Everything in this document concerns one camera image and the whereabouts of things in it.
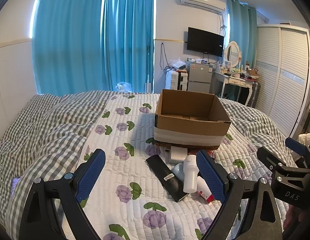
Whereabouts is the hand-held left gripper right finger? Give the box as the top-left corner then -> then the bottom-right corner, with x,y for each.
195,150 -> 283,240

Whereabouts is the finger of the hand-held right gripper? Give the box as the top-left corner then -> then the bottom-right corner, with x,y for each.
256,146 -> 310,174
285,137 -> 310,169

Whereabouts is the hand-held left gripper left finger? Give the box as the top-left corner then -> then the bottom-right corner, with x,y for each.
19,149 -> 107,240

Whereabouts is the white and red tube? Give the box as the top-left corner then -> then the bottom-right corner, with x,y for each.
196,176 -> 215,203

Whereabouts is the white plastic bottle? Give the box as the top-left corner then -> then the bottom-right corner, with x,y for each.
182,155 -> 198,194

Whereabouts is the pale blue rounded gadget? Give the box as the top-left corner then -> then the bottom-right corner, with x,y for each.
171,162 -> 185,181

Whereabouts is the small white box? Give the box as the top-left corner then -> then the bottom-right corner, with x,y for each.
169,146 -> 188,165

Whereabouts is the black remote control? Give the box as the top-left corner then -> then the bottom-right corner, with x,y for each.
145,155 -> 189,203

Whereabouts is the cardboard box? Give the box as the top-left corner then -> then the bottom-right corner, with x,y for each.
154,89 -> 232,148

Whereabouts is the person's right hand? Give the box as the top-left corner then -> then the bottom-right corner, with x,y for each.
283,203 -> 306,231

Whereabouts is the white floral quilt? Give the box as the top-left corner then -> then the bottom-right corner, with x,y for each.
77,92 -> 291,240

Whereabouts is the dark suitcase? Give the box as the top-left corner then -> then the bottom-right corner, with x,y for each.
249,81 -> 261,108

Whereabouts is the white slatted wardrobe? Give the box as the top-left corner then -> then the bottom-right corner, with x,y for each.
254,24 -> 310,138

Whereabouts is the purple cased phone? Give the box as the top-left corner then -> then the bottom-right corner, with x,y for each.
11,176 -> 22,197

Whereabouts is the white dressing table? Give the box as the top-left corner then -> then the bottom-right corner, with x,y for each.
214,71 -> 256,107

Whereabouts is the brown box on dresser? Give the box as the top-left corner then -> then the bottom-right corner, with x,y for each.
245,68 -> 259,80

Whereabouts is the white plastic bag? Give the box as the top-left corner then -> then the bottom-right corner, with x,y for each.
115,82 -> 133,93

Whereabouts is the small silver fridge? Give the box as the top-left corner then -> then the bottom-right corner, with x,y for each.
188,62 -> 213,94

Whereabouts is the white suitcase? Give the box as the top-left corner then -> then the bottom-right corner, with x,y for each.
166,69 -> 189,91

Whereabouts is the white pole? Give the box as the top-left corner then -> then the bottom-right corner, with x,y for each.
146,37 -> 152,93

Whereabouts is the oval white mirror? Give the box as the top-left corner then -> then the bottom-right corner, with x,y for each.
224,41 -> 240,68

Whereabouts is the clear plastic bag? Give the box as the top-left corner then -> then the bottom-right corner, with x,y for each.
169,59 -> 187,70

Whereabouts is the teal curtain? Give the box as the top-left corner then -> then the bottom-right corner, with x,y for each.
226,0 -> 258,69

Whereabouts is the wide blue curtain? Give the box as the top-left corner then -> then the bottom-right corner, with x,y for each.
32,0 -> 107,95

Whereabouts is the narrow blue curtain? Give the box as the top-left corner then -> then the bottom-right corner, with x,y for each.
102,0 -> 155,93

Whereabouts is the white air conditioner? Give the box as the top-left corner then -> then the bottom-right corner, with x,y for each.
179,0 -> 227,15

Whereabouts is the black wall television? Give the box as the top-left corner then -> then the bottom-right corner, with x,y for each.
186,27 -> 225,58

